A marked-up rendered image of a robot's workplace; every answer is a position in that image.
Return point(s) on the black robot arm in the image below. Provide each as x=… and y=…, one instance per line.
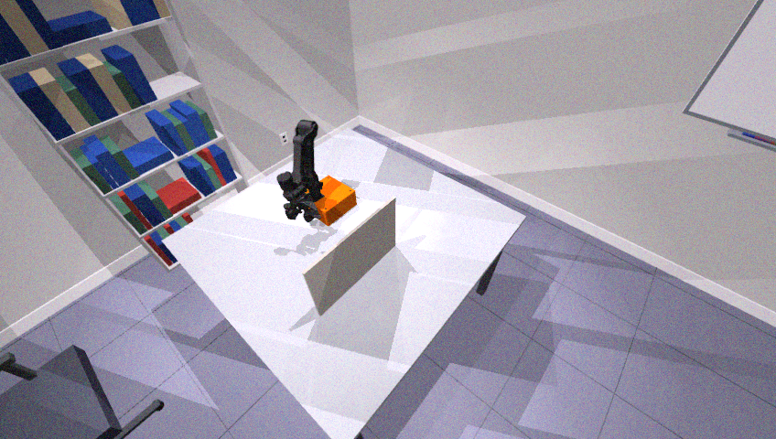
x=303, y=168

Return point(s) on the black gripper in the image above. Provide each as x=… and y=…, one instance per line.
x=305, y=202

